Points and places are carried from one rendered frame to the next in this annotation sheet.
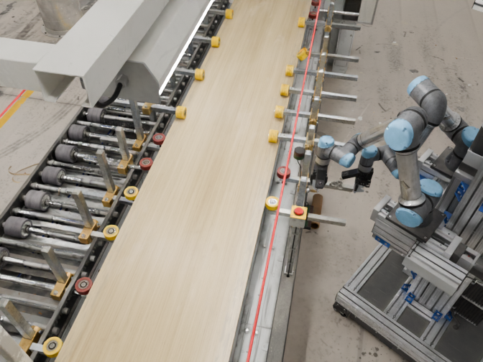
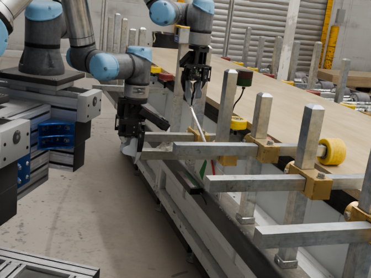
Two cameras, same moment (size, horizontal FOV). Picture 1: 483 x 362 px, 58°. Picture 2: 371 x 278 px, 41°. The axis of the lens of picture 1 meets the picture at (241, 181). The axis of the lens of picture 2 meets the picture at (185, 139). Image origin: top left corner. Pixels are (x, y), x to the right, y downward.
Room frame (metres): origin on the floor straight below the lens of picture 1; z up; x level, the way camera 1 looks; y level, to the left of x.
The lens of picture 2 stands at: (3.06, -1.32, 1.33)
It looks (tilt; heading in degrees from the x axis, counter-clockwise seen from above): 16 degrees down; 148
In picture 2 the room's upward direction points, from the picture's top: 7 degrees clockwise
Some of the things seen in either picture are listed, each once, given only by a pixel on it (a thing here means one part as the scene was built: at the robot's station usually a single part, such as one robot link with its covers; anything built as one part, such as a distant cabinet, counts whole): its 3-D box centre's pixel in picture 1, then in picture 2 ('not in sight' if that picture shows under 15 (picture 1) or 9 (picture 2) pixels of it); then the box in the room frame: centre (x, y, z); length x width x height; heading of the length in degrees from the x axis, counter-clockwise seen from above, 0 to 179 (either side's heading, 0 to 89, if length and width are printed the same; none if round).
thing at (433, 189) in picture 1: (426, 195); (44, 21); (1.38, -0.88, 1.21); 0.13 x 0.12 x 0.14; 139
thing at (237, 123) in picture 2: (272, 207); (235, 131); (1.57, -0.17, 0.85); 0.08 x 0.08 x 0.11
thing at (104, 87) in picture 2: not in sight; (130, 89); (0.55, -0.17, 0.81); 0.43 x 0.03 x 0.04; 79
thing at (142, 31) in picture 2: not in sight; (139, 70); (0.52, -0.11, 0.91); 0.03 x 0.03 x 0.48; 79
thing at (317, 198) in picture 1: (315, 210); not in sight; (2.21, -0.60, 0.04); 0.30 x 0.08 x 0.08; 169
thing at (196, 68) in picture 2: (320, 168); (197, 63); (1.62, -0.42, 1.12); 0.09 x 0.08 x 0.12; 168
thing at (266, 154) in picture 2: (309, 142); (260, 147); (2.01, -0.42, 0.95); 0.13 x 0.06 x 0.05; 169
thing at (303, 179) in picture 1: (299, 208); (199, 107); (1.50, -0.31, 0.93); 0.03 x 0.03 x 0.48; 79
